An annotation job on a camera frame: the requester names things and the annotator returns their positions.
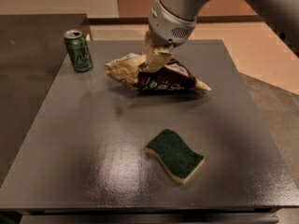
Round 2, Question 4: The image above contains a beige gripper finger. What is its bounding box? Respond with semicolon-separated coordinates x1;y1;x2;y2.
142;31;155;63
141;46;173;73

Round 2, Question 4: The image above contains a brown chip bag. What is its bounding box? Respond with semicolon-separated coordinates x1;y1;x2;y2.
105;53;211;91

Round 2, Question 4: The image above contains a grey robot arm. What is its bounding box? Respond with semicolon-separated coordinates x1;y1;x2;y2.
142;0;299;73

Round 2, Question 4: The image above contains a green soda can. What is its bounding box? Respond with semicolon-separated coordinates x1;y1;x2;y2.
64;29;93;72

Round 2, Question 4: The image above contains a green and yellow sponge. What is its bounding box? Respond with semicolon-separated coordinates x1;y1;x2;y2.
145;129;205;184

